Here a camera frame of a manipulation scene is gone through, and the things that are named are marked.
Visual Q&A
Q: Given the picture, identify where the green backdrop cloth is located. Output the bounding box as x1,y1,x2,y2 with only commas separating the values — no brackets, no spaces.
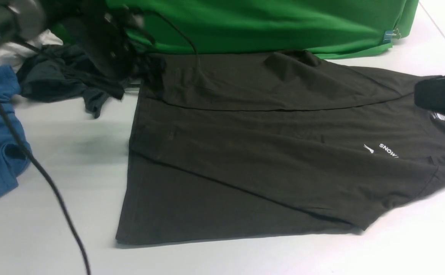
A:
107,0,419,59

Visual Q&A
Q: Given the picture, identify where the dark gray long-sleeve top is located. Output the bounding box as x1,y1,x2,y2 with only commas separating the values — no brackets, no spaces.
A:
116,52,445,246

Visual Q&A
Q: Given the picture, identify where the blue binder clip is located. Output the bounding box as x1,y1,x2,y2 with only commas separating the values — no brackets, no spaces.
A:
382,29,402,44

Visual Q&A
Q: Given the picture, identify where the dark teal crumpled garment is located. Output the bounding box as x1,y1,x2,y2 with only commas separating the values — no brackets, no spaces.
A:
16,45,126,119

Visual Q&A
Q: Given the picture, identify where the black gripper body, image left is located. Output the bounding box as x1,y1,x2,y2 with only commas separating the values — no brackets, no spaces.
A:
62,8,156,81

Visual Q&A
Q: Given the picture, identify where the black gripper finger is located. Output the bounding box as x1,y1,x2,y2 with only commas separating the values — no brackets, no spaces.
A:
135,53,166,90

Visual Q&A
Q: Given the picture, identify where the white crumpled garment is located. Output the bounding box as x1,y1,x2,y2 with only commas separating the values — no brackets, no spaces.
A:
0,29,63,73

